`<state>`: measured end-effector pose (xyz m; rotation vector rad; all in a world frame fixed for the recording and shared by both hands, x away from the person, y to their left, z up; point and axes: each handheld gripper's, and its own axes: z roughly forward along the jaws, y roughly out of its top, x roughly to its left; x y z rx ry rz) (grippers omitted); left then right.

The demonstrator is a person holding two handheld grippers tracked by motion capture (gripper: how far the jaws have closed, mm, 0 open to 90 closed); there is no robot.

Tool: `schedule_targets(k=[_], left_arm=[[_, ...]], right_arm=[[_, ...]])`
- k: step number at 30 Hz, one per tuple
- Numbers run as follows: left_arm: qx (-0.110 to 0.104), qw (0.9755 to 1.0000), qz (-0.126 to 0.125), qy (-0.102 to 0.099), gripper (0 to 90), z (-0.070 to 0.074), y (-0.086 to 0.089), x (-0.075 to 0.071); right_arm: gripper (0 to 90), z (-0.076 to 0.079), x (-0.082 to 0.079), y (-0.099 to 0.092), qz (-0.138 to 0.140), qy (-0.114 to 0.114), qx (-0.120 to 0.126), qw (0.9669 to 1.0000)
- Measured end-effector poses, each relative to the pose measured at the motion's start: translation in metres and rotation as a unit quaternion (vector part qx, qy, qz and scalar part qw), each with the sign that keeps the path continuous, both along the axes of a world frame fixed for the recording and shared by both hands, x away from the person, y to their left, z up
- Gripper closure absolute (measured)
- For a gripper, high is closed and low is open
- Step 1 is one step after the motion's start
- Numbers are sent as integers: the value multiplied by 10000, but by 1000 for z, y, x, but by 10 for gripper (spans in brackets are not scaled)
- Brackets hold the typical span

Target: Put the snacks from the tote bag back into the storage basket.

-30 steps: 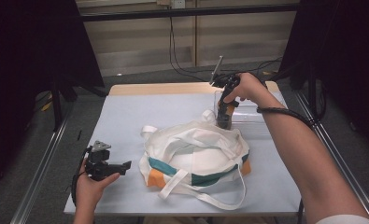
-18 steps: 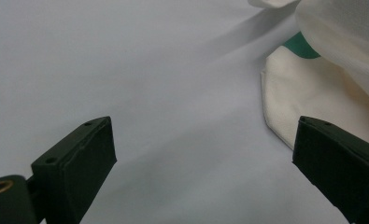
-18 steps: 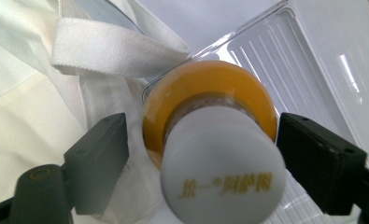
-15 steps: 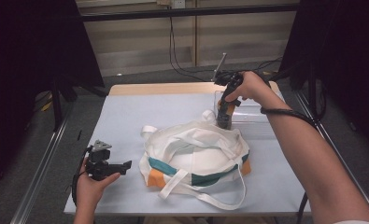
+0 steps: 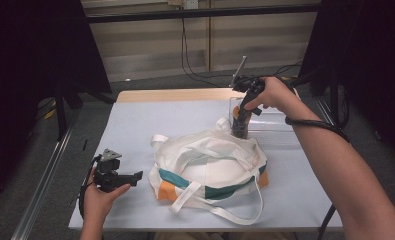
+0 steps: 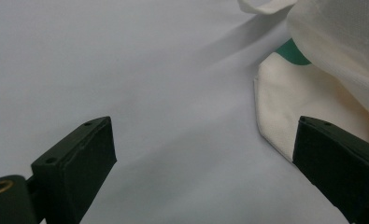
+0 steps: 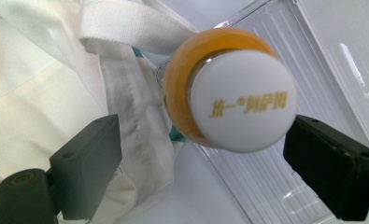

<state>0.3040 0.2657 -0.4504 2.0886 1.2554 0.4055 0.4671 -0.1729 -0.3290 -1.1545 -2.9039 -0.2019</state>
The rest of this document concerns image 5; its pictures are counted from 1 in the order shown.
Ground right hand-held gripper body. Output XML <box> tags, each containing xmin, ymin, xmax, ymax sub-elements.
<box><xmin>229</xmin><ymin>55</ymin><xmax>266</xmax><ymax>118</ymax></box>

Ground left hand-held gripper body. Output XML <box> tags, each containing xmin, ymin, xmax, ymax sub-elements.
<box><xmin>92</xmin><ymin>148</ymin><xmax>123</xmax><ymax>194</ymax></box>

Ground orange packet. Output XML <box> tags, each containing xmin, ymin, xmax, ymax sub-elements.
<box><xmin>232</xmin><ymin>105</ymin><xmax>253</xmax><ymax>122</ymax></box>

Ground clear plastic box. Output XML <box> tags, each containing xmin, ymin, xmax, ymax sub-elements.
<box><xmin>229</xmin><ymin>96</ymin><xmax>301</xmax><ymax>150</ymax></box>

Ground white tote bag teal orange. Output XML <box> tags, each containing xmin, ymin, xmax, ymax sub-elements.
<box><xmin>148</xmin><ymin>117</ymin><xmax>270</xmax><ymax>226</ymax></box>

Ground person's right hand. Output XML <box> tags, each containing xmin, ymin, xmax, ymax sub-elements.
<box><xmin>243</xmin><ymin>76</ymin><xmax>301</xmax><ymax>116</ymax></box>

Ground person's left hand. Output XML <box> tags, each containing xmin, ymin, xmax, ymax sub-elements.
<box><xmin>82</xmin><ymin>172</ymin><xmax>132</xmax><ymax>218</ymax></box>

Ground pale blue table cover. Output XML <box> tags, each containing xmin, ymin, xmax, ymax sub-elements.
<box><xmin>68</xmin><ymin>99</ymin><xmax>343</xmax><ymax>232</ymax></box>

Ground black metal stand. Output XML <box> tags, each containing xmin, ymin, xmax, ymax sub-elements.
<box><xmin>53</xmin><ymin>83</ymin><xmax>117</xmax><ymax>142</ymax></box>
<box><xmin>291</xmin><ymin>64</ymin><xmax>350</xmax><ymax>129</ymax></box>

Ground black horizontal bar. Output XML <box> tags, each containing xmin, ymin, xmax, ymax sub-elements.
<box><xmin>84</xmin><ymin>3</ymin><xmax>323</xmax><ymax>24</ymax></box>

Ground black curtain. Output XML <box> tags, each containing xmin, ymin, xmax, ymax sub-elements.
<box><xmin>0</xmin><ymin>0</ymin><xmax>113</xmax><ymax>204</ymax></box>
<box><xmin>298</xmin><ymin>0</ymin><xmax>395</xmax><ymax>164</ymax></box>

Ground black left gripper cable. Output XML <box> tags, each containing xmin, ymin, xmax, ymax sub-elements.
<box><xmin>77</xmin><ymin>154</ymin><xmax>103</xmax><ymax>220</ymax></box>

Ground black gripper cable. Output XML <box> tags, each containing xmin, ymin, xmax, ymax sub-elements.
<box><xmin>77</xmin><ymin>154</ymin><xmax>103</xmax><ymax>220</ymax></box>
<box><xmin>283</xmin><ymin>115</ymin><xmax>351</xmax><ymax>240</ymax></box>

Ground aluminium floor rail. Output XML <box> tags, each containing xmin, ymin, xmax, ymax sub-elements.
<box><xmin>10</xmin><ymin>99</ymin><xmax>83</xmax><ymax>240</ymax></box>

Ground black wall cable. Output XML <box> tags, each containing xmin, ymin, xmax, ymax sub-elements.
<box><xmin>180</xmin><ymin>16</ymin><xmax>303</xmax><ymax>88</ymax></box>

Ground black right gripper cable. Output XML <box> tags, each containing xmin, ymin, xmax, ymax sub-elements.
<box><xmin>283</xmin><ymin>115</ymin><xmax>351</xmax><ymax>240</ymax></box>

